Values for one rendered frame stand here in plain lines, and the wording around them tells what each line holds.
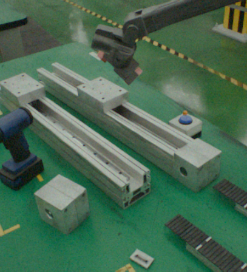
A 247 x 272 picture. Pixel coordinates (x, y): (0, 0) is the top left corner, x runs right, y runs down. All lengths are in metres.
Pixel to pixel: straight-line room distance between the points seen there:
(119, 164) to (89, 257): 0.29
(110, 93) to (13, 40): 1.54
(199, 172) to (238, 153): 0.23
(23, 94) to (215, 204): 0.76
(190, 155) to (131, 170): 0.17
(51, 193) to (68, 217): 0.07
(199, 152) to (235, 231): 0.24
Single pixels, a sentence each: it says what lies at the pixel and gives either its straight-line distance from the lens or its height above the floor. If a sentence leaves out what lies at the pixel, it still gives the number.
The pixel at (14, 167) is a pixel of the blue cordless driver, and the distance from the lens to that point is 1.12.
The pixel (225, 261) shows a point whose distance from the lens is 0.89.
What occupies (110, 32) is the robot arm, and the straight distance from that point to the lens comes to 1.08.
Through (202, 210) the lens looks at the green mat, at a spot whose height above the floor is 0.78.
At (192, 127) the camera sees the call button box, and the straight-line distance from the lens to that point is 1.22.
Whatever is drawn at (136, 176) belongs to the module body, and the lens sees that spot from 1.03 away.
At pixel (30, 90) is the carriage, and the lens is 1.39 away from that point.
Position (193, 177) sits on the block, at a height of 0.83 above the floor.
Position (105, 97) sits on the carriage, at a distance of 1.27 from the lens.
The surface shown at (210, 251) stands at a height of 0.81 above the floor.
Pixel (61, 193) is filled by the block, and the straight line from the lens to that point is 0.96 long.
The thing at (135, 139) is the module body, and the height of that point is 0.83.
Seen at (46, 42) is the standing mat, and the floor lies 0.01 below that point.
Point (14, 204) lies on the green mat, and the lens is 1.11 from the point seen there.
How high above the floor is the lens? 1.53
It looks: 36 degrees down
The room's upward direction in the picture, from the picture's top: 4 degrees counter-clockwise
